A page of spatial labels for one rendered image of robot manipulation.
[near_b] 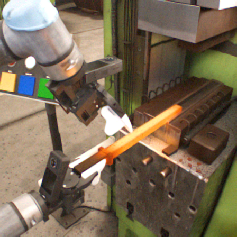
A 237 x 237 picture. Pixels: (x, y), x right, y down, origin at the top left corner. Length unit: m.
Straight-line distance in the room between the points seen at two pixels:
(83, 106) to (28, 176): 1.64
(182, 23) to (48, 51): 0.40
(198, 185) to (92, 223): 1.06
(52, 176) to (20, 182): 1.51
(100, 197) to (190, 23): 1.45
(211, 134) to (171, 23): 0.37
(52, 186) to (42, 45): 0.31
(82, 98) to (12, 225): 0.30
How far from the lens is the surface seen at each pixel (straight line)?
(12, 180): 2.13
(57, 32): 0.42
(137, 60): 1.04
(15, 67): 1.14
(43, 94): 1.04
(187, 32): 0.71
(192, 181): 0.82
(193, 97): 1.03
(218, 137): 0.85
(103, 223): 1.75
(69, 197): 0.62
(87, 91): 0.52
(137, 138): 0.75
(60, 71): 0.45
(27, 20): 0.40
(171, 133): 0.86
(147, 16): 0.78
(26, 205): 0.59
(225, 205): 1.12
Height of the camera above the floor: 1.47
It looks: 34 degrees down
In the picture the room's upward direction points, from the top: straight up
